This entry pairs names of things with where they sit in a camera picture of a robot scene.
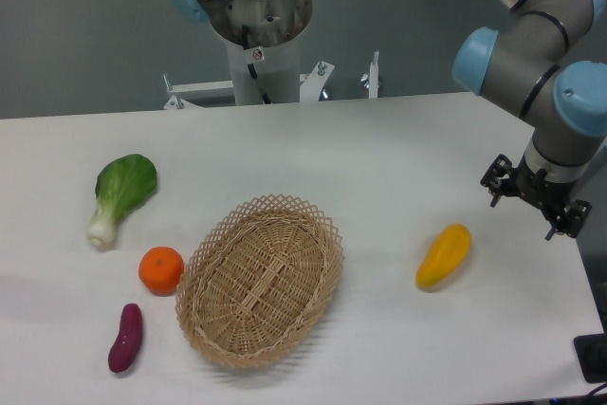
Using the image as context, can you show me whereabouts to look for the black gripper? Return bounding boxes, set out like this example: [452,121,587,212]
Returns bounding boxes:
[480,154,592,240]

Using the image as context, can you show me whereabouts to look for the yellow orange mango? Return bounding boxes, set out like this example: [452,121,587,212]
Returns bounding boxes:
[415,224,472,289]

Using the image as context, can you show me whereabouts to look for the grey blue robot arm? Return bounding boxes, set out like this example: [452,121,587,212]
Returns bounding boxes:
[171,0,606,237]

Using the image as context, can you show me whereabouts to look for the black device at table edge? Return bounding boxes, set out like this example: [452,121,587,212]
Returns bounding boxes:
[574,333,606,383]

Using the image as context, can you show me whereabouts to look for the woven wicker basket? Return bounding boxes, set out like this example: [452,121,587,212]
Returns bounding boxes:
[175,194,344,369]

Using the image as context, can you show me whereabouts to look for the orange tangerine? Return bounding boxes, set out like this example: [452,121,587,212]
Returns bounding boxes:
[138,246,184,296]

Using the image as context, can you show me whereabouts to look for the green bok choy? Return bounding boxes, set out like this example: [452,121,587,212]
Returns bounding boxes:
[86,154,157,248]

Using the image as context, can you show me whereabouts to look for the purple sweet potato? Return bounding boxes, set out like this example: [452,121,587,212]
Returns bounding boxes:
[108,304,143,374]

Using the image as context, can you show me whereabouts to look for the white bracket with bolt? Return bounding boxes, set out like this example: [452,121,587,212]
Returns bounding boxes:
[360,50,381,99]

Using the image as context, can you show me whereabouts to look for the white metal mounting frame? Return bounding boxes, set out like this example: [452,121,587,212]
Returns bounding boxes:
[163,61,335,110]

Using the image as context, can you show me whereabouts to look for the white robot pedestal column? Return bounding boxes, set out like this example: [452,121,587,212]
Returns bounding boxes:
[225,40,300,106]

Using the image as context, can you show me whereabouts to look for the black cable on pedestal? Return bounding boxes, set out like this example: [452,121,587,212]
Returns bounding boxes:
[241,24,274,105]

